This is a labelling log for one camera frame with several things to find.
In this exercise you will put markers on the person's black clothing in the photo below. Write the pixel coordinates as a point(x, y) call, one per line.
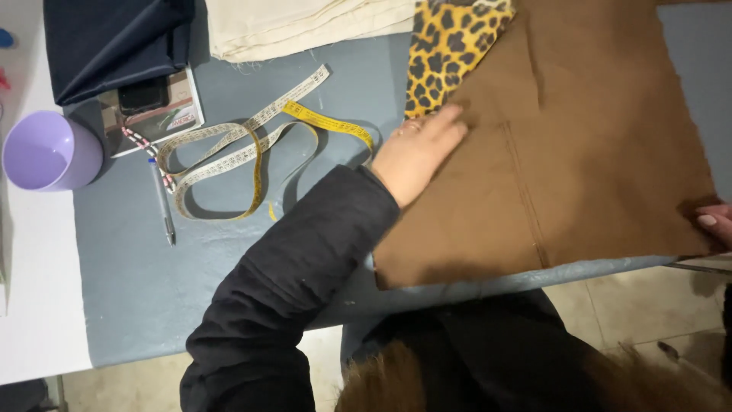
point(474, 343)

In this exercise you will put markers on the folded navy fabric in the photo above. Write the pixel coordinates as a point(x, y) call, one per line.
point(114, 40)

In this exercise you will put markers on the small red object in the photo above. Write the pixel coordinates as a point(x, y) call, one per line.
point(3, 79)

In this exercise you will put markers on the person's right fingers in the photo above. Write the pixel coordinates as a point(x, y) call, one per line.
point(715, 220)

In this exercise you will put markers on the silver ballpoint pen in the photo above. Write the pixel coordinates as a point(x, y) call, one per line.
point(162, 203)

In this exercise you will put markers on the brown fabric piece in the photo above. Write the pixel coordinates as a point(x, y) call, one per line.
point(583, 149)

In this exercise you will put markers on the paperback book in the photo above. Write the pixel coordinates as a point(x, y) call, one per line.
point(177, 114)

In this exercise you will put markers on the small blue object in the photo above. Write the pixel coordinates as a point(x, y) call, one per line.
point(4, 39)

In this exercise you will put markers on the folded cream fabric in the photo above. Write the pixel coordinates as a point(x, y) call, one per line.
point(297, 26)

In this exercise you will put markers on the lilac plastic cup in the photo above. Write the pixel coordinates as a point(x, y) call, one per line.
point(48, 151)

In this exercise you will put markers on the grey-blue table mat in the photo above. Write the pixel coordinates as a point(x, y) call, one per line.
point(160, 280)

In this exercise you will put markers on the white and yellow measuring tape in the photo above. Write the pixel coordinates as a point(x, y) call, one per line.
point(229, 160)

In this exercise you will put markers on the person's left fingers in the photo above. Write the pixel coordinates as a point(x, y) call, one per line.
point(440, 130)

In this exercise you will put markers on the person's left hand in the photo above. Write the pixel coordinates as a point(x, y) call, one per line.
point(414, 157)

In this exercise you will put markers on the person's right hand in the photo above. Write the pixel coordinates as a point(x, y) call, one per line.
point(719, 224)

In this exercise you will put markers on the leopard print fabric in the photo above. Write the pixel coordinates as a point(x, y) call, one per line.
point(443, 51)

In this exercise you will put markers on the black phone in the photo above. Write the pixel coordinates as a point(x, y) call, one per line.
point(143, 94)

